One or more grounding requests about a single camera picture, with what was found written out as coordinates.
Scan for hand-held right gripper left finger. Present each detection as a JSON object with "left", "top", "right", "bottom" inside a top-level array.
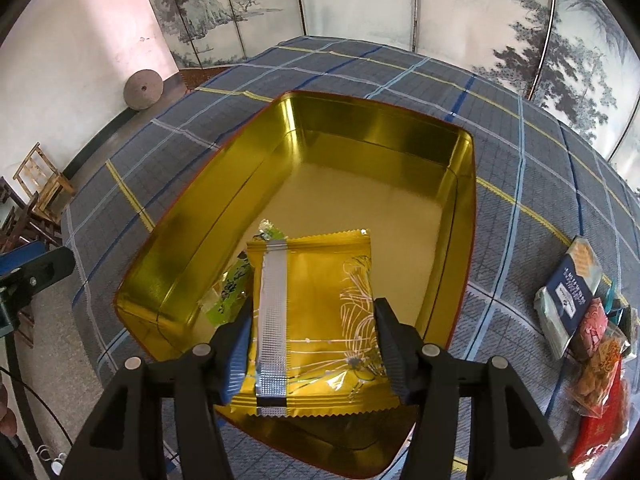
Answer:
[{"left": 60, "top": 297, "right": 256, "bottom": 480}]

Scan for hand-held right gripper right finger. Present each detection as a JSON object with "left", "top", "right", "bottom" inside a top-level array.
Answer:
[{"left": 372, "top": 297, "right": 576, "bottom": 480}]

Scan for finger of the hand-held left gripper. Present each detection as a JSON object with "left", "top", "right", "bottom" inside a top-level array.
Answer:
[{"left": 0, "top": 242, "right": 77, "bottom": 293}]

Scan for yellow snack packet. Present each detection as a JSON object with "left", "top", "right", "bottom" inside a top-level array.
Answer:
[{"left": 246, "top": 229, "right": 401, "bottom": 418}]

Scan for gold tin box red outside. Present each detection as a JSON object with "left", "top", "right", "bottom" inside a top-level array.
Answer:
[{"left": 114, "top": 91, "right": 478, "bottom": 465}]

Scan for clear bag of orange snacks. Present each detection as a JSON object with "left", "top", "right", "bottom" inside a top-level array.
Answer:
[{"left": 570, "top": 322, "right": 632, "bottom": 418}]

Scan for dark wooden chair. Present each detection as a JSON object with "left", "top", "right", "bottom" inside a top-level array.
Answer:
[{"left": 0, "top": 175, "right": 63, "bottom": 253}]

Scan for light wooden chair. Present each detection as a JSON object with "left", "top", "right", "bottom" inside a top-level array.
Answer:
[{"left": 12, "top": 142, "right": 76, "bottom": 221}]

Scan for small white green snack packet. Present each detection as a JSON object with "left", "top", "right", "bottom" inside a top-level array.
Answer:
[{"left": 254, "top": 219, "right": 284, "bottom": 242}]

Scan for dark blue wafer packet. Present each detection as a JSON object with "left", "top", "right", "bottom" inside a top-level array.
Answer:
[{"left": 534, "top": 236, "right": 603, "bottom": 360}]

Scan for grey plaid tablecloth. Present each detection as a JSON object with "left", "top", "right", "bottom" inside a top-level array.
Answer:
[{"left": 62, "top": 35, "right": 640, "bottom": 480}]

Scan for round stone disc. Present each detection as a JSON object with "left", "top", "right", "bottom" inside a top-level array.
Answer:
[{"left": 124, "top": 70, "right": 164, "bottom": 111}]

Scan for pink patterned snack packet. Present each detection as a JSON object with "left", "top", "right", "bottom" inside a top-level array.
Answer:
[{"left": 572, "top": 297, "right": 610, "bottom": 361}]

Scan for red snack packet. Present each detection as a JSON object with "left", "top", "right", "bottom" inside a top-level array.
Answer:
[{"left": 569, "top": 360, "right": 632, "bottom": 471}]

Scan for teal blue snack packet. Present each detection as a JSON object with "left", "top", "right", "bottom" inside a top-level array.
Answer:
[{"left": 604, "top": 280, "right": 628, "bottom": 328}]

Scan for ink painting folding screen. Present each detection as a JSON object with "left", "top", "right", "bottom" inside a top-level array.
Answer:
[{"left": 135, "top": 0, "right": 640, "bottom": 176}]

